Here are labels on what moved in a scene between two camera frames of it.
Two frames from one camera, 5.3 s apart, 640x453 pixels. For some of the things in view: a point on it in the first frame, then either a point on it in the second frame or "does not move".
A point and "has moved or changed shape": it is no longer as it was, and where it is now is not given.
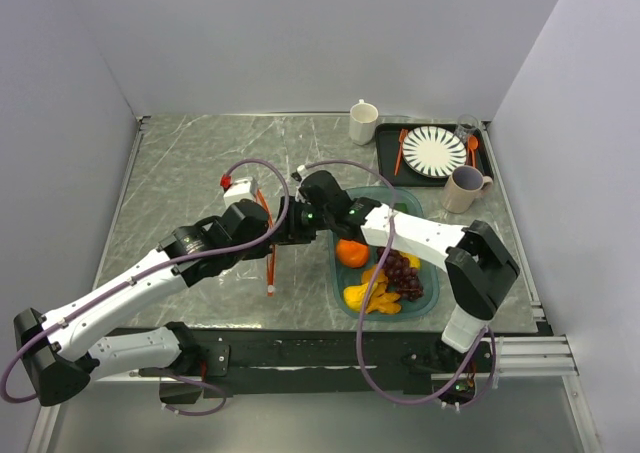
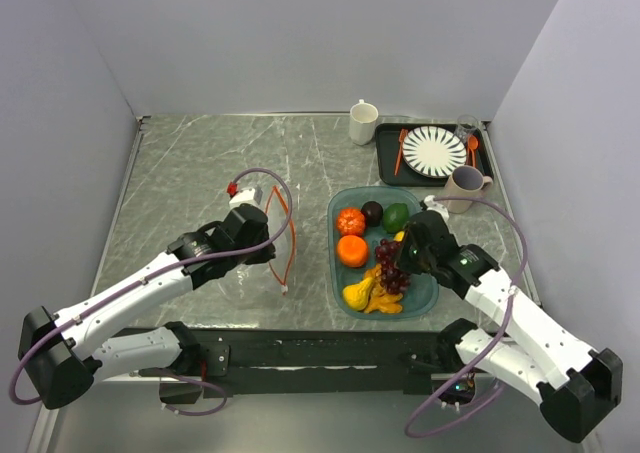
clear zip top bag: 261,273 has moved or changed shape
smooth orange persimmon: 351,253 does not move
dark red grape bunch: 401,276 has moved or changed shape
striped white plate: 433,151 does not move
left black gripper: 260,250 does not move
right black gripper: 292,234 → 404,262
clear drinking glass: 466,128 does not move
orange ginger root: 383,301 does not move
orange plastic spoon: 473,142 does not move
